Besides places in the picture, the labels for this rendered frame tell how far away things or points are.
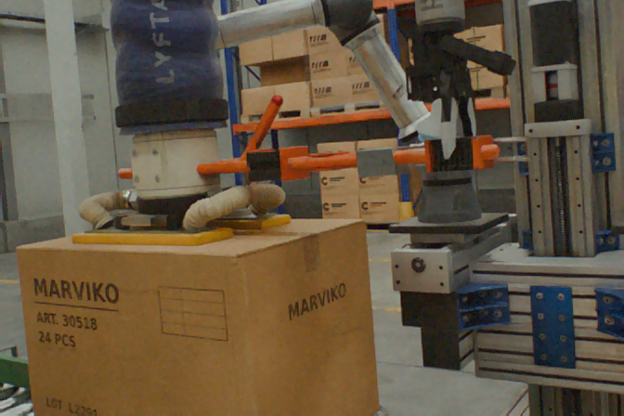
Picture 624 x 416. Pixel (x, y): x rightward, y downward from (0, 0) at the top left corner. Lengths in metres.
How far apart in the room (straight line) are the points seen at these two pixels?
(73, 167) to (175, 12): 3.03
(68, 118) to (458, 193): 3.05
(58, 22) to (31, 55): 7.41
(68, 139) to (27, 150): 7.23
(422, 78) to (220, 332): 0.52
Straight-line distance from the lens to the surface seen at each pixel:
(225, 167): 1.32
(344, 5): 1.67
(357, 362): 1.42
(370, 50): 1.79
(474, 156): 1.06
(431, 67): 1.10
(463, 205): 1.66
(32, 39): 11.87
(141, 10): 1.37
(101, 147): 12.43
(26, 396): 2.39
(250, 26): 1.65
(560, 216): 1.70
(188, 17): 1.37
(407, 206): 8.93
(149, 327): 1.27
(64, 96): 4.34
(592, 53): 1.75
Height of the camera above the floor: 1.25
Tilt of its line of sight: 3 degrees down
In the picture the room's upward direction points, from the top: 5 degrees counter-clockwise
